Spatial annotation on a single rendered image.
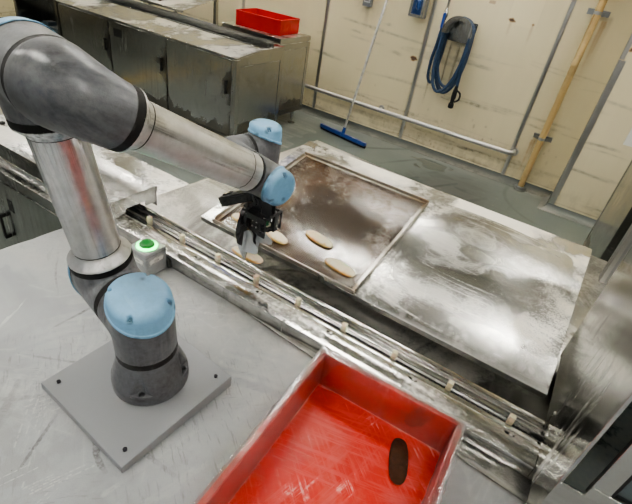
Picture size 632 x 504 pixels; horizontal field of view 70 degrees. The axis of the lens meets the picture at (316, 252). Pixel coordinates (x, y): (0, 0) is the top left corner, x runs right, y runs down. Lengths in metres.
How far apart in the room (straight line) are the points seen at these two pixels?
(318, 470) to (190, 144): 0.63
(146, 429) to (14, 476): 0.21
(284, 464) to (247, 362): 0.26
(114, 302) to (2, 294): 0.52
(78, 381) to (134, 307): 0.26
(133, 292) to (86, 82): 0.38
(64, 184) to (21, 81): 0.21
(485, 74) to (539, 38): 0.49
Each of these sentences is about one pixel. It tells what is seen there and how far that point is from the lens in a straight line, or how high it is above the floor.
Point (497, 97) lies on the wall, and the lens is 4.65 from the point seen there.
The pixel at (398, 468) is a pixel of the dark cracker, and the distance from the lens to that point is 0.97.
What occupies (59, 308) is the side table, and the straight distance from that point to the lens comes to 1.26.
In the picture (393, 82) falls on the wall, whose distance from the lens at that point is 4.94.
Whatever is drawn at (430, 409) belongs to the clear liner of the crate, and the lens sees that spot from 0.96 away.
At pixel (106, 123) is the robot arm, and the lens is 0.66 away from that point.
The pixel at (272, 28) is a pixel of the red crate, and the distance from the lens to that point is 4.64.
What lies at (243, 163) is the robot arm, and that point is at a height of 1.30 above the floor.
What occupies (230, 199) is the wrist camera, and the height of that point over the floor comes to 1.08.
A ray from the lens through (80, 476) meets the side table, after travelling 0.96.
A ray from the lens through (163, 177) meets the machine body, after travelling 1.84.
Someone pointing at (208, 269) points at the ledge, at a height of 0.86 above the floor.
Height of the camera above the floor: 1.63
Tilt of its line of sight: 34 degrees down
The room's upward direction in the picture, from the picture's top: 10 degrees clockwise
